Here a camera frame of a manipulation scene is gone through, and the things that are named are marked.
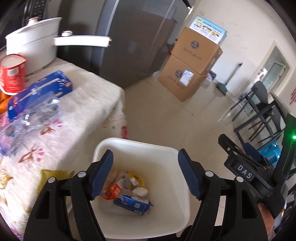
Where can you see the small blue white box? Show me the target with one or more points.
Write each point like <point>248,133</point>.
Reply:
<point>211,76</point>

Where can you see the yellow snack wrapper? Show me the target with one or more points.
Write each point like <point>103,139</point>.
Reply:
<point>135,180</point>

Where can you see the black dining chair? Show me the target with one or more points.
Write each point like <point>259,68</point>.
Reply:
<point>268,114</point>

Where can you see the upper cardboard box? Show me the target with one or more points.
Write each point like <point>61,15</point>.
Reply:
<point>196,51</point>

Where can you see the white electric cooking pot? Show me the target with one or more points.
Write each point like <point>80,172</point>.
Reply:
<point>38,42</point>

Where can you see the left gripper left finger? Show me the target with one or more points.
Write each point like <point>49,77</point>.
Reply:
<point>49,218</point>

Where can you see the red instant noodle cup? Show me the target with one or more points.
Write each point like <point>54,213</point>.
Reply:
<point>13,74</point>

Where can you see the dark blue milk carton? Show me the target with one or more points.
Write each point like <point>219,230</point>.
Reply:
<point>133,204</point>

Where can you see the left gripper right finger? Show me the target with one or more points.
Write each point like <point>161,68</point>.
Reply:
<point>228,210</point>

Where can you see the blue white appliance box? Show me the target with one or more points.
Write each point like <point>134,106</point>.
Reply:
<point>208,29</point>

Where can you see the blue cracker box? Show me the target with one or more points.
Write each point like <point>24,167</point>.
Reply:
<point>56,82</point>

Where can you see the black microwave oven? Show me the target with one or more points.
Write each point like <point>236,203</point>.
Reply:
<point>15,14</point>

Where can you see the grey refrigerator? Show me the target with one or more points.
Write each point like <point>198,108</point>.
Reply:
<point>141,33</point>

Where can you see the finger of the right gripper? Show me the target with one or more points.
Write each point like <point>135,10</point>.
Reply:
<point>252,152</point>
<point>232,149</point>

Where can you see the clear crushed plastic bottle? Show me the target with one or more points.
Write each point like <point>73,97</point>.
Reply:
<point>39,114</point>

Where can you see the lower cardboard box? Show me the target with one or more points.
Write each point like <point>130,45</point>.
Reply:
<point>179,79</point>

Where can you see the white tissue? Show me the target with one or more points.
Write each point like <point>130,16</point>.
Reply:
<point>140,191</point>

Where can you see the broom with dustpan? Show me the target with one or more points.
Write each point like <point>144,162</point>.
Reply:
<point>222,87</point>

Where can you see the person right hand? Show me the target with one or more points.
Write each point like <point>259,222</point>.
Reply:
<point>268,220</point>

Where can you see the floral tablecloth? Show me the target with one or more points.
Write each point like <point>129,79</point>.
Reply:
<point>93,111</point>

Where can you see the orange peel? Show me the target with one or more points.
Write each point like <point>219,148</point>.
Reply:
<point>4,102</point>

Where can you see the blue plastic stool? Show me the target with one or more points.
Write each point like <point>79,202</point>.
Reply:
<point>272,152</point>

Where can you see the orange white carton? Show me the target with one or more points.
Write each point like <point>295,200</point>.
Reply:
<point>114,184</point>

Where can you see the cardboard box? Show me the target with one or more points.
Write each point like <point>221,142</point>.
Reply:
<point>179,79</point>
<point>196,51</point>

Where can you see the white trash bin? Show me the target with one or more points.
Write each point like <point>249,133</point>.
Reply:
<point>168,191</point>

